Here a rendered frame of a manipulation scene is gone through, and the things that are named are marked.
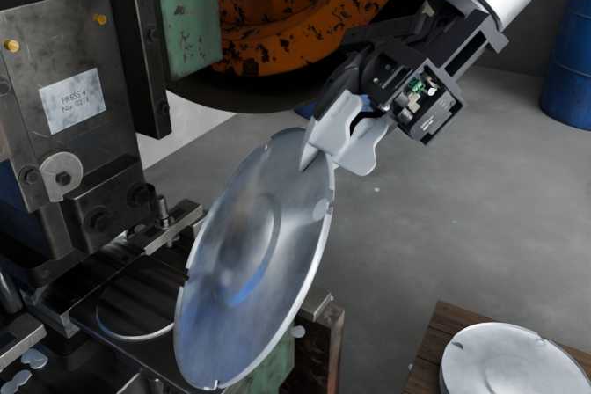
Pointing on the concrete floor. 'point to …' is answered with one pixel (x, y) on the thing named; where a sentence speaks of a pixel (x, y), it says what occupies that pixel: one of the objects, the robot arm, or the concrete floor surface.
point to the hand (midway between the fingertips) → (310, 160)
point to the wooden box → (423, 371)
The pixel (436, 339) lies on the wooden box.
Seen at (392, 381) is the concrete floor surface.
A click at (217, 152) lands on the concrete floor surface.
